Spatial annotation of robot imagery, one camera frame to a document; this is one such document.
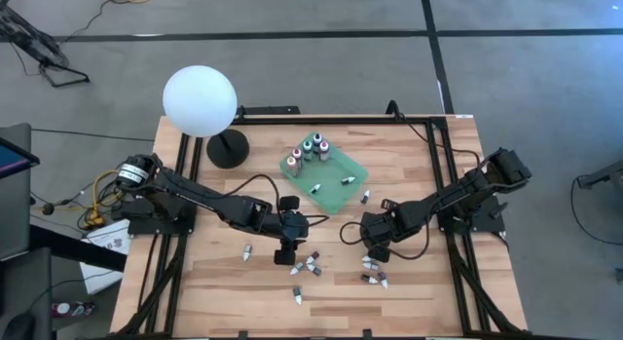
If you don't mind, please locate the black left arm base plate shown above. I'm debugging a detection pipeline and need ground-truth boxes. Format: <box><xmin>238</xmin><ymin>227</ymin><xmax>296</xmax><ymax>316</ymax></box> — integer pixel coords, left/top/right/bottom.
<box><xmin>110</xmin><ymin>196</ymin><xmax>199</xmax><ymax>236</ymax></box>

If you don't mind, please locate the black desk foot bar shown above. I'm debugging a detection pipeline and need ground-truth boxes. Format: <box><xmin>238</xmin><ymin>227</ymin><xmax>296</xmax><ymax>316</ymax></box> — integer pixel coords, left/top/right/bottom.
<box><xmin>28</xmin><ymin>224</ymin><xmax>128</xmax><ymax>274</ymax></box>

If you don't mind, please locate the black stand foot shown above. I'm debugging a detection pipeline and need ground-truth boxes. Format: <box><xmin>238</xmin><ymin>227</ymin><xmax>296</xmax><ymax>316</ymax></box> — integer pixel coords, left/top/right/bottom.
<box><xmin>576</xmin><ymin>158</ymin><xmax>623</xmax><ymax>191</ymax></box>

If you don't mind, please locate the black computer mouse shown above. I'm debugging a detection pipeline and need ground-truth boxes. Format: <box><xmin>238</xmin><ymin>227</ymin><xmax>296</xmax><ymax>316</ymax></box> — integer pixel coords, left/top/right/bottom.
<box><xmin>1</xmin><ymin>312</ymin><xmax>36</xmax><ymax>340</ymax></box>

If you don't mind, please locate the black aluminium table frame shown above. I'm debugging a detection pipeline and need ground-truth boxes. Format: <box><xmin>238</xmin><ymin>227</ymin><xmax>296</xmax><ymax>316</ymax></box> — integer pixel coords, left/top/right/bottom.
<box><xmin>114</xmin><ymin>114</ymin><xmax>531</xmax><ymax>340</ymax></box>

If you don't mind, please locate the black power strip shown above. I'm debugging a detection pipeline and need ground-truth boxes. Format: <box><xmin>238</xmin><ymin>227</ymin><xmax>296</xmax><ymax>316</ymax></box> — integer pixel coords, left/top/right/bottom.
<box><xmin>238</xmin><ymin>105</ymin><xmax>302</xmax><ymax>117</ymax></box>

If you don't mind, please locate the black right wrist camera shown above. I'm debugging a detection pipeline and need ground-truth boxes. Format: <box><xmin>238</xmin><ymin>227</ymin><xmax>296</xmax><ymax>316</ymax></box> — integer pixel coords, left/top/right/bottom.
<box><xmin>359</xmin><ymin>216</ymin><xmax>384</xmax><ymax>245</ymax></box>

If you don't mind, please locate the white printed box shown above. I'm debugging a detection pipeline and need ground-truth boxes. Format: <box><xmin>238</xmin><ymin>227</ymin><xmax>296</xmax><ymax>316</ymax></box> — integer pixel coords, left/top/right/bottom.
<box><xmin>79</xmin><ymin>218</ymin><xmax>131</xmax><ymax>296</ymax></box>

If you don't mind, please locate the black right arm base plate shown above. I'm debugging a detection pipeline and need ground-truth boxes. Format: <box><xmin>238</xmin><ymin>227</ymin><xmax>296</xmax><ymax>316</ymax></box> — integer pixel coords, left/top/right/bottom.
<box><xmin>434</xmin><ymin>192</ymin><xmax>507</xmax><ymax>234</ymax></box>

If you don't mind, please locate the black left wrist camera cable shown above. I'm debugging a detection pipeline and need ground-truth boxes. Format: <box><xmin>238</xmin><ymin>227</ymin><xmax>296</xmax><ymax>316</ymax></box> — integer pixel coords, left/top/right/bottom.
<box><xmin>226</xmin><ymin>172</ymin><xmax>332</xmax><ymax>229</ymax></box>

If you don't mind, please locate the black tripod stand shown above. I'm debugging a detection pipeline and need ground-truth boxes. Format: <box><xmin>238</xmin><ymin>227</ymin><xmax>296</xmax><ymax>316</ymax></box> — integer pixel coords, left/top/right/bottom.
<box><xmin>0</xmin><ymin>0</ymin><xmax>92</xmax><ymax>89</ymax></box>

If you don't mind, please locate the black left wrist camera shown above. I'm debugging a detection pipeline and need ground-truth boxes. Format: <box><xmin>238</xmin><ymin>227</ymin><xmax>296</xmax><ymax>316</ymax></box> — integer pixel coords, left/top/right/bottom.
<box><xmin>290</xmin><ymin>213</ymin><xmax>312</xmax><ymax>245</ymax></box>

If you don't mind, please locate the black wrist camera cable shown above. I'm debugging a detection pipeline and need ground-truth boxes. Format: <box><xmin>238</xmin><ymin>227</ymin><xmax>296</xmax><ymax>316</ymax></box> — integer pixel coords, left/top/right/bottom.
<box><xmin>226</xmin><ymin>172</ymin><xmax>332</xmax><ymax>229</ymax></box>
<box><xmin>339</xmin><ymin>217</ymin><xmax>432</xmax><ymax>261</ymax></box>

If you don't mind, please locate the red and white packet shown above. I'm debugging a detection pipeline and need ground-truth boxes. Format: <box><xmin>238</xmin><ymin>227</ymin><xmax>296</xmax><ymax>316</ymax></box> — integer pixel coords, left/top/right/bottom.
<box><xmin>52</xmin><ymin>300</ymin><xmax>96</xmax><ymax>319</ymax></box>

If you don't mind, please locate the translucent green plastic tray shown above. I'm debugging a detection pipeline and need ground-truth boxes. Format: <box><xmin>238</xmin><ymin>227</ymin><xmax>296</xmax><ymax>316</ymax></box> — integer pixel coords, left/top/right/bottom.
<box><xmin>278</xmin><ymin>131</ymin><xmax>370</xmax><ymax>215</ymax></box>

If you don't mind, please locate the white globe table lamp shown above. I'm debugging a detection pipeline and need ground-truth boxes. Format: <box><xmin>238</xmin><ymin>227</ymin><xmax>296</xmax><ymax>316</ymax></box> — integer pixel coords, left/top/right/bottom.
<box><xmin>162</xmin><ymin>64</ymin><xmax>250</xmax><ymax>170</ymax></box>

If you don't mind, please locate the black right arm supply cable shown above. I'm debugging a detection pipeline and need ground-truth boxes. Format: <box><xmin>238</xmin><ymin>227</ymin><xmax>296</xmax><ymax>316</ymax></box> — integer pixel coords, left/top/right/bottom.
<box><xmin>401</xmin><ymin>116</ymin><xmax>486</xmax><ymax>160</ymax></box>

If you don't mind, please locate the grey desk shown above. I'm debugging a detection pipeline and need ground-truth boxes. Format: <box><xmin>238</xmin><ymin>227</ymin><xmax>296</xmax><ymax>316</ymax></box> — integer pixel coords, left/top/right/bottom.
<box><xmin>0</xmin><ymin>123</ymin><xmax>33</xmax><ymax>261</ymax></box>

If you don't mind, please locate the tablet with blue screen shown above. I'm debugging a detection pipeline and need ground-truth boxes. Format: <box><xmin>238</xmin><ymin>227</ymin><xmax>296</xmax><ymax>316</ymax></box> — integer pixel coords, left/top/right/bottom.
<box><xmin>0</xmin><ymin>136</ymin><xmax>41</xmax><ymax>180</ymax></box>

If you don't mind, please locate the black floor cable bundle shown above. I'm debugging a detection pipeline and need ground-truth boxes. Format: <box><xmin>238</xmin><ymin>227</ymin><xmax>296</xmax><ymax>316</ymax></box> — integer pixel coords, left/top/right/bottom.
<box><xmin>28</xmin><ymin>128</ymin><xmax>157</xmax><ymax>219</ymax></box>

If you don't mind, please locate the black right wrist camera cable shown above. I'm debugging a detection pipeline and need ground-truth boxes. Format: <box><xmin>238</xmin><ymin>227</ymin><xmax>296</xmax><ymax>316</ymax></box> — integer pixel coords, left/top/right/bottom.
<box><xmin>339</xmin><ymin>217</ymin><xmax>432</xmax><ymax>261</ymax></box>

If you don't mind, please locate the coiled yellow cable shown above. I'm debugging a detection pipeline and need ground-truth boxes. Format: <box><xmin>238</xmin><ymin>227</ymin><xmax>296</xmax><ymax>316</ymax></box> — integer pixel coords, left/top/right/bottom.
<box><xmin>85</xmin><ymin>169</ymin><xmax>128</xmax><ymax>229</ymax></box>

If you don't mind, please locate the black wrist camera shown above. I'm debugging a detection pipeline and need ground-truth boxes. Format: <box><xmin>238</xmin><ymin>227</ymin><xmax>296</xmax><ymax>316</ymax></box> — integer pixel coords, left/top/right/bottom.
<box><xmin>290</xmin><ymin>213</ymin><xmax>312</xmax><ymax>245</ymax></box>
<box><xmin>359</xmin><ymin>216</ymin><xmax>384</xmax><ymax>245</ymax></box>

